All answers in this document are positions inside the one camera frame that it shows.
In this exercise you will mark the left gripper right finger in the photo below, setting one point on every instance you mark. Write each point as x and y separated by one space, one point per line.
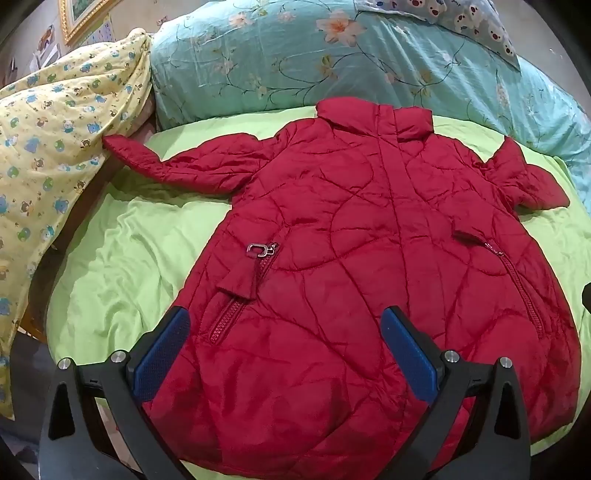
495 443

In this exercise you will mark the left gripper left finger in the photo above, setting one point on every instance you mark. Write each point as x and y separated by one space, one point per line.
74 442

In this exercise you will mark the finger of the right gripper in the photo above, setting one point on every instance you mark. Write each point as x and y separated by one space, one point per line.
586 297

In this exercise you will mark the red quilted puffer jacket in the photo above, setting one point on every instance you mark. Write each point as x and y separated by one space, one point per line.
285 373

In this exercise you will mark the grey bear print pillow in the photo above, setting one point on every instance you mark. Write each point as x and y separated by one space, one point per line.
478 20

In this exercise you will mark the yellow cartoon print blanket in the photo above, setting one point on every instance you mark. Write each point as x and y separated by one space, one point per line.
52 125

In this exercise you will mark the teal floral quilt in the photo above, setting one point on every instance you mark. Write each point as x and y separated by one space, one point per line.
233 57

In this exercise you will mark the gold picture frame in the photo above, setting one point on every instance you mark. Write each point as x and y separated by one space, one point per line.
77 16

